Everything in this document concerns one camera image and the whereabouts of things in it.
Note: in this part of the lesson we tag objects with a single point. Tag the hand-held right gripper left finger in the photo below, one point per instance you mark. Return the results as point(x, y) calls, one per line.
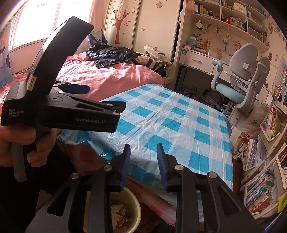
point(126, 165)

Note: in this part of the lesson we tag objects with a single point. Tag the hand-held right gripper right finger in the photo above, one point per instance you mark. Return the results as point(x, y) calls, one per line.
point(161, 165)

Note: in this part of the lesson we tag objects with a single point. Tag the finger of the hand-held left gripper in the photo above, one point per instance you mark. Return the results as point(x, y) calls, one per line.
point(89, 121)
point(78, 89)

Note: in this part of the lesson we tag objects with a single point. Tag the yellow plastic bin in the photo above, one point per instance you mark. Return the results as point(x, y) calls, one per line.
point(135, 208)

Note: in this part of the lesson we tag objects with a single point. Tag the orange red snack packet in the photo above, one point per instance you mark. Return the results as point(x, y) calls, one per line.
point(122, 221)

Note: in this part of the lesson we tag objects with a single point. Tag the person's left hand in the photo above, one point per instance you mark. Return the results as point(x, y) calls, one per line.
point(20, 135)

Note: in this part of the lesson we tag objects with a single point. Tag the pink bed cover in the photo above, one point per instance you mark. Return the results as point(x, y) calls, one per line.
point(112, 74)

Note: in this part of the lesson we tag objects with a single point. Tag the bright window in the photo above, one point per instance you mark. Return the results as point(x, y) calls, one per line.
point(33, 22)

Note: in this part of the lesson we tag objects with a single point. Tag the blue white checkered tablecloth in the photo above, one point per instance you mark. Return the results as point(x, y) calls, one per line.
point(179, 125)

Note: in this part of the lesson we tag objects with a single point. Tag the pink printed curtain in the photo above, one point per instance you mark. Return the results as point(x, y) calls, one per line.
point(98, 40)
point(5, 74)

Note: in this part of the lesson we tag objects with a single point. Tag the black puffer jacket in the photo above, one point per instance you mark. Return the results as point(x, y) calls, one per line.
point(112, 53)

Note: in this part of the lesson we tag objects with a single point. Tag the person's black clothing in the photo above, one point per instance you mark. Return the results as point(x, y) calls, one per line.
point(51, 170)

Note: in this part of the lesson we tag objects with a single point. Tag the beige navy striped cloth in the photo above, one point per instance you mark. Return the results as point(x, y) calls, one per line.
point(152, 63)

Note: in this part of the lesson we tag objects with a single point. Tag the white tote bag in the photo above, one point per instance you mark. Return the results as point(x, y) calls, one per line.
point(154, 50)

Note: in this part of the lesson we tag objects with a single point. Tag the stack of spiral notebooks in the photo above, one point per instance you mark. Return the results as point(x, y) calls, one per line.
point(255, 154)

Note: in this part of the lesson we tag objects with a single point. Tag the wardrobe with tree print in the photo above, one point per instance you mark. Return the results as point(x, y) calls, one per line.
point(152, 26)

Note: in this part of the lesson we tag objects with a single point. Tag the beige tote bag tree print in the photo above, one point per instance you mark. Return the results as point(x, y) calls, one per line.
point(253, 123)

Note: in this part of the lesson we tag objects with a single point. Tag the row of colourful books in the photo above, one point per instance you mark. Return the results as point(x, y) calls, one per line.
point(260, 192)

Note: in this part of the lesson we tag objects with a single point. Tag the white bookshelf cart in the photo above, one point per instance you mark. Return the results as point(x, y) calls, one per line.
point(266, 132)

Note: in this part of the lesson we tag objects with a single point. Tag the white desk with shelves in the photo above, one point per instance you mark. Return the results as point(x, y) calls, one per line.
point(197, 59)

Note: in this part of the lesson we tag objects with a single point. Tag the row of upright books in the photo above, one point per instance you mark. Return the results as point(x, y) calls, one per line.
point(274, 121)

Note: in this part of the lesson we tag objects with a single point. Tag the blue plush toy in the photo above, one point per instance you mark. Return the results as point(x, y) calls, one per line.
point(192, 41)

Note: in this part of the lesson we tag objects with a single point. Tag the yellow book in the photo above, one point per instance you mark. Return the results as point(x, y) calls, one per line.
point(282, 202)

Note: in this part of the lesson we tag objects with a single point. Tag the blue picture book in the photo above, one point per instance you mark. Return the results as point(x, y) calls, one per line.
point(273, 225)

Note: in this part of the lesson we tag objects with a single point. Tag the hanging panda toy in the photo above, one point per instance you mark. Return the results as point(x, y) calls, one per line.
point(199, 24)

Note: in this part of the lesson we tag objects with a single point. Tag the grey desk chair blue seat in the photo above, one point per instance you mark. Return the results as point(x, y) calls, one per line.
point(244, 56)

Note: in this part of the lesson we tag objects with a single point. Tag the yellow blue hanging toy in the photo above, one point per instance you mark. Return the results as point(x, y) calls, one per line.
point(226, 41)

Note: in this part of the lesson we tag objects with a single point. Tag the wall poster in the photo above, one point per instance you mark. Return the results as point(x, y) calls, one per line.
point(280, 76)

